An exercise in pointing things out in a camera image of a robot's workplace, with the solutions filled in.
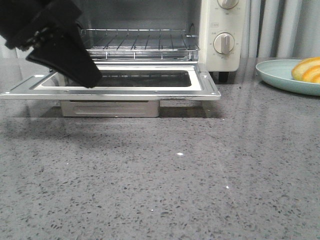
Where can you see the white Toshiba toaster oven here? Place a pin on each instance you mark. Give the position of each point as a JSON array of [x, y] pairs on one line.
[[203, 18]]

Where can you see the metal wire oven rack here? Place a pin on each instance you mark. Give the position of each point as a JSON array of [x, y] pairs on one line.
[[140, 45]]

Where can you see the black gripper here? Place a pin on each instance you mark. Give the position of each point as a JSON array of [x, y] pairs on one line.
[[50, 27]]

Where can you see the golden croissant bread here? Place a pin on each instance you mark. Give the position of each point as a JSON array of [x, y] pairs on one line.
[[307, 70]]

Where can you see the upper beige oven knob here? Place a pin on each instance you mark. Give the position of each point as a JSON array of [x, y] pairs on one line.
[[227, 4]]

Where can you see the oven glass door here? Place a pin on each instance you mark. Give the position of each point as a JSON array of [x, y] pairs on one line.
[[125, 90]]

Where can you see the light green plate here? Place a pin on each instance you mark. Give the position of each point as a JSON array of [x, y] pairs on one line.
[[277, 73]]

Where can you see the lower beige oven knob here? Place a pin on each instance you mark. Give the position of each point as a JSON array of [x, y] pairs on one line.
[[224, 43]]

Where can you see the beige oven knob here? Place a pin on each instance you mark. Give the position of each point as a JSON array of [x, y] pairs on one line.
[[224, 43], [227, 4]]

